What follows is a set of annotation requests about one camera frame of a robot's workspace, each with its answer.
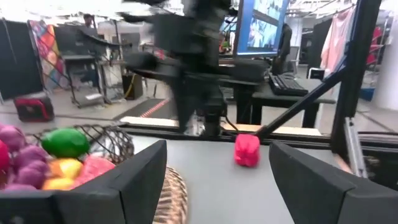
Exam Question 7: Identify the black hazard-striped floor mat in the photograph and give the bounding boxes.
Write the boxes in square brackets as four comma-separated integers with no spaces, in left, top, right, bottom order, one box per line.
[113,98,172,121]

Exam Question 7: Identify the black computer desk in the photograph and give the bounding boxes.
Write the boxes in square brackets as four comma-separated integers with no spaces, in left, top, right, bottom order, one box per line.
[217,57,337,129]

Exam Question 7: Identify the orange-yellow mango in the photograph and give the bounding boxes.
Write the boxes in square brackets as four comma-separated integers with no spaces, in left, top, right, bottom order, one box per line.
[48,157,84,180]

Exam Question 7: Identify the computer monitor blue screen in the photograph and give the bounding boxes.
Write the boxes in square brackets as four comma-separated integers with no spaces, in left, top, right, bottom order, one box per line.
[233,0,290,58]

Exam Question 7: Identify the black box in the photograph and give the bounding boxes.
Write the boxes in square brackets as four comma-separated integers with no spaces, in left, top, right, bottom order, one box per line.
[121,73,144,101]

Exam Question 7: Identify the blue bin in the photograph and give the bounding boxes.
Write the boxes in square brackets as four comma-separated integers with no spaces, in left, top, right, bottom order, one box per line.
[359,86,376,102]

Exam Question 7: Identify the black partition panel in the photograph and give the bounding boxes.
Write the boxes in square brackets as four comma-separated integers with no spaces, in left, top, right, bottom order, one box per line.
[0,20,44,101]

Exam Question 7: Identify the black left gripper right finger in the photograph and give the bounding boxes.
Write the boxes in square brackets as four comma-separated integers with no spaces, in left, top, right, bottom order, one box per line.
[269,141,398,224]

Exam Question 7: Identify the red black equipment case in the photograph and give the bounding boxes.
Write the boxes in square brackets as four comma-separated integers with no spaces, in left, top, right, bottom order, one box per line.
[12,93,55,123]

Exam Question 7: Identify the pink hanging cloth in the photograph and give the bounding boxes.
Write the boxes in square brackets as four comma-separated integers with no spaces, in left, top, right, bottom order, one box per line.
[320,6,357,78]

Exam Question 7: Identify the black frame post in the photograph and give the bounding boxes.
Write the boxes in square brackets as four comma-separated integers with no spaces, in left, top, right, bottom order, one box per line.
[331,0,382,156]

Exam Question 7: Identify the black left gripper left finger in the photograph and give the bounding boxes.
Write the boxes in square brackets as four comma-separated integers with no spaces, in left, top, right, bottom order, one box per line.
[0,139,168,224]

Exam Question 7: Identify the red lumpy fruit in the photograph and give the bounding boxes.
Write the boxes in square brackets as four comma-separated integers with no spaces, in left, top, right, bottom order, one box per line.
[233,133,261,168]

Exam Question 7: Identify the black wire woven basket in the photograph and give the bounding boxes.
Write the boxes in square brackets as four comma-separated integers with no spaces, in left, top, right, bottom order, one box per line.
[26,124,135,166]

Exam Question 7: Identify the white column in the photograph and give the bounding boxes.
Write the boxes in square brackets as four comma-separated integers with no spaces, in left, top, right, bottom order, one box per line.
[371,15,398,111]

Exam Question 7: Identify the red hanging clothes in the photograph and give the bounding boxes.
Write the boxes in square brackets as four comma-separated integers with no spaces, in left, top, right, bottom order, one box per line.
[366,26,385,66]

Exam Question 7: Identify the colourful patterned cloth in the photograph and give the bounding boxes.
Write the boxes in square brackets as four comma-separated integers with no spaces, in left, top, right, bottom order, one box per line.
[27,20,68,91]

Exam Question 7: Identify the large purple grape bunch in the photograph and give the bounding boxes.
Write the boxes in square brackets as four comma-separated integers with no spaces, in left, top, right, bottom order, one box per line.
[0,124,50,191]

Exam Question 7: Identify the black metal cart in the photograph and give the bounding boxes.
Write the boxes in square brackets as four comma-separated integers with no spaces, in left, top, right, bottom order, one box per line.
[54,24,125,108]

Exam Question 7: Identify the black diagonal frame brace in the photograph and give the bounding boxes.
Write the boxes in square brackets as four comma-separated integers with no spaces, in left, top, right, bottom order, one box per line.
[256,67,348,141]

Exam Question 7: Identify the orange-red tomato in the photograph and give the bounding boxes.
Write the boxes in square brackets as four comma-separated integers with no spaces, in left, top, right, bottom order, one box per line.
[74,154,116,189]

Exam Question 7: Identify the round woven straw placemat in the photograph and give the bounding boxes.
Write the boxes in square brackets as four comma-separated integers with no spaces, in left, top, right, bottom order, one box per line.
[152,166,189,224]

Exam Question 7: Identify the person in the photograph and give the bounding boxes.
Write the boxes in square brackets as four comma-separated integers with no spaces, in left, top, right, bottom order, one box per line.
[82,12,96,30]

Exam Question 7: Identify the black keyboard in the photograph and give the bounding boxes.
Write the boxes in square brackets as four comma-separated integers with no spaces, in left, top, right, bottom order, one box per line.
[269,73,309,97]

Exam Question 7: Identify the yellow lemon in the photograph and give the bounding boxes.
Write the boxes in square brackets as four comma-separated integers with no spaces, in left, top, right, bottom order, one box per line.
[42,177,77,191]

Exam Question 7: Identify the green round fruit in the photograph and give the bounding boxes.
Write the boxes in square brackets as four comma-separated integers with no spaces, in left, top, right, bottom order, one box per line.
[40,128,91,159]

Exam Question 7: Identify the black aluminium table frame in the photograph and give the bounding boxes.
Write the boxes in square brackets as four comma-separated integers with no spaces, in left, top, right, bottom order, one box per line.
[119,123,398,147]

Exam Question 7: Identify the silver aluminium profile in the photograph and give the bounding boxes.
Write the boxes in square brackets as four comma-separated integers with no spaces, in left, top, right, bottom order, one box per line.
[343,118,369,178]

